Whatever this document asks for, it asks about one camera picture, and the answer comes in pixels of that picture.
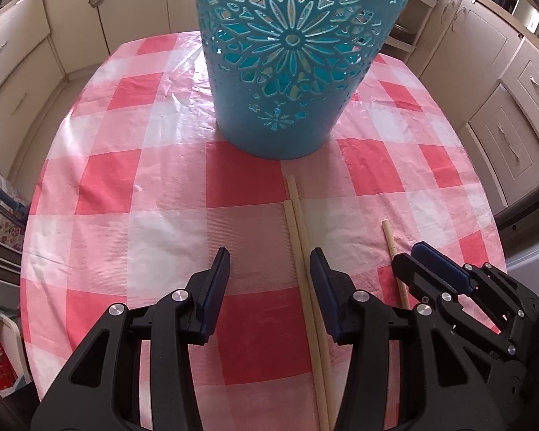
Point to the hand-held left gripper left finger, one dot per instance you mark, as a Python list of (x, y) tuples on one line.
[(215, 287)]

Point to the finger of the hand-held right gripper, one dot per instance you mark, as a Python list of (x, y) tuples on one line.
[(440, 265), (408, 274)]

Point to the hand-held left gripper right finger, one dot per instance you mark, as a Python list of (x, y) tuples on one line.
[(324, 287)]

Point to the single wooden chopstick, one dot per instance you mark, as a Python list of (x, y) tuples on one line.
[(388, 238), (294, 242), (302, 233)]

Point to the blue cutout plastic basket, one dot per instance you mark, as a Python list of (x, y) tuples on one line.
[(274, 139)]

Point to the red white checked tablecloth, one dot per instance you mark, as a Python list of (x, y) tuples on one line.
[(139, 188)]

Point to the cream panelled cabinet row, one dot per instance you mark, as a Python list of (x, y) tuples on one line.
[(489, 98)]

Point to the white plastic bag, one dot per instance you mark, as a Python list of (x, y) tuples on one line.
[(0, 229)]

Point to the white shelf rack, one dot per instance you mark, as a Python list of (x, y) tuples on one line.
[(424, 13)]

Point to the cream door cabinet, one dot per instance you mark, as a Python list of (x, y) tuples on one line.
[(130, 9)]

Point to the cream drawer cabinet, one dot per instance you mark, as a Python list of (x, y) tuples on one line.
[(13, 76)]

